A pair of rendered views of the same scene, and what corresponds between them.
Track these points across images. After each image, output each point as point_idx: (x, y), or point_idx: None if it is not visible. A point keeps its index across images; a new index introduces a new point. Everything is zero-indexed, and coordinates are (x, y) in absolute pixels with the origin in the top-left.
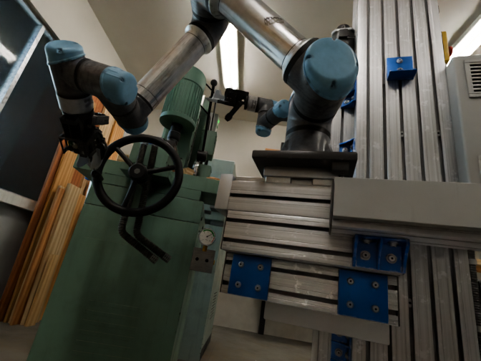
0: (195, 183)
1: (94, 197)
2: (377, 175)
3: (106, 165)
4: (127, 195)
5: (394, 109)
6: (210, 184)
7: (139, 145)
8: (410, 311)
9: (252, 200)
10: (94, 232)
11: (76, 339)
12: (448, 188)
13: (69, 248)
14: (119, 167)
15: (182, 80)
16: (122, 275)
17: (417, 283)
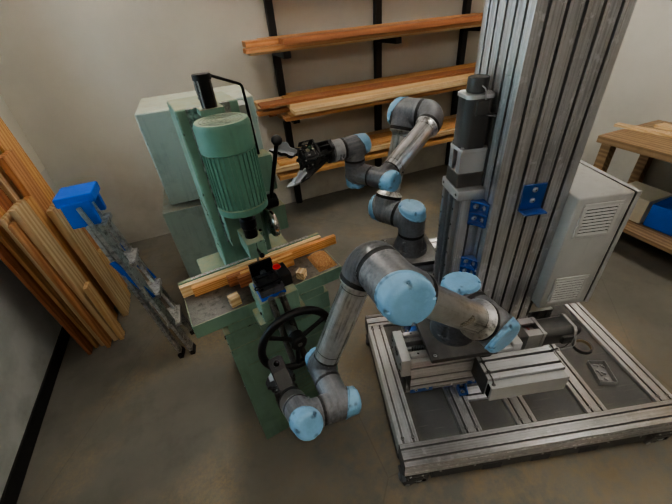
0: (316, 283)
1: (237, 342)
2: (489, 288)
3: (228, 319)
4: (298, 356)
5: (514, 238)
6: (329, 275)
7: (268, 306)
8: None
9: (426, 369)
10: (254, 358)
11: None
12: (540, 383)
13: (243, 376)
14: (242, 313)
15: (232, 159)
16: (290, 362)
17: None
